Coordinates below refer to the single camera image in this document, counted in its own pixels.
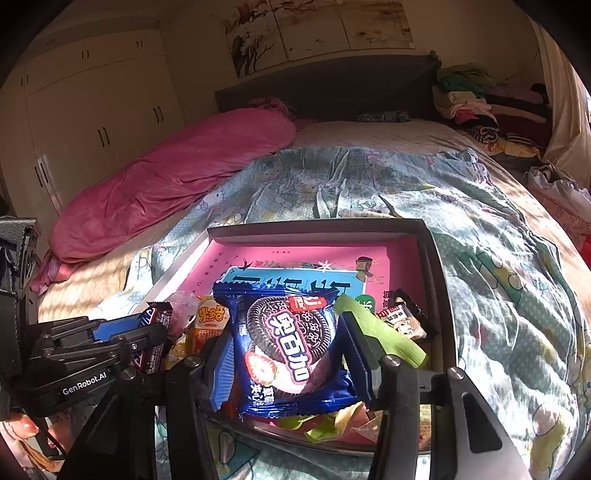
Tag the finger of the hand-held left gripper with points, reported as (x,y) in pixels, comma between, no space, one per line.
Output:
(120,326)
(143,341)

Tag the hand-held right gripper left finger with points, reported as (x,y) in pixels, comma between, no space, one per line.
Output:
(220,374)

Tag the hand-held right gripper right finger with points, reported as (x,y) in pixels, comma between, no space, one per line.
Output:
(360,364)

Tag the black striped snack packet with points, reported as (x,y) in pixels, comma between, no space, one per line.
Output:
(161,314)

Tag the green bread packet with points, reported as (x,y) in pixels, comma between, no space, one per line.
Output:
(392,337)

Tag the clear colourful snack packet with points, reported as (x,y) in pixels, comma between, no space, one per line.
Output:
(182,309)

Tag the orange snack packet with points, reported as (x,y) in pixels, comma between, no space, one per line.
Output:
(210,323)

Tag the dark red-green snack packet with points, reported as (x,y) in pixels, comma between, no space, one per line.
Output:
(406,318)

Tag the blue cookie packet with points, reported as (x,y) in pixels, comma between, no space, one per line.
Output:
(286,341)

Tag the dark cardboard box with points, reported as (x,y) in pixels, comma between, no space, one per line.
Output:
(434,277)

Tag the person's left hand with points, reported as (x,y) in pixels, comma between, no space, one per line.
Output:
(23,429)

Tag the pink quilt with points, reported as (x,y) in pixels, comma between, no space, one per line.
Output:
(161,184)

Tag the printed cartoon blanket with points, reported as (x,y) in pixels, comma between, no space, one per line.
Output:
(498,286)

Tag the white wardrobe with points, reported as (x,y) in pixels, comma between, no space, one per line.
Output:
(92,115)

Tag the bed with tan sheet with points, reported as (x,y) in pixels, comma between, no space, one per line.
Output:
(369,134)

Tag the pink laundry basket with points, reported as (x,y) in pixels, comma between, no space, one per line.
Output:
(563,211)

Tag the white crumpled garment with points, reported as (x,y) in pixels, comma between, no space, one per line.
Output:
(554,184)

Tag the dark headboard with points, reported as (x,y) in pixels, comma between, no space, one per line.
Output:
(346,87)

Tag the pile of folded clothes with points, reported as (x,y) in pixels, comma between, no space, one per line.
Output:
(466,101)

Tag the cream curtain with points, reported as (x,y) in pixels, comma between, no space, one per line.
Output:
(568,115)

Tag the wall painting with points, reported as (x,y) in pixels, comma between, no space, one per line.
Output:
(314,27)

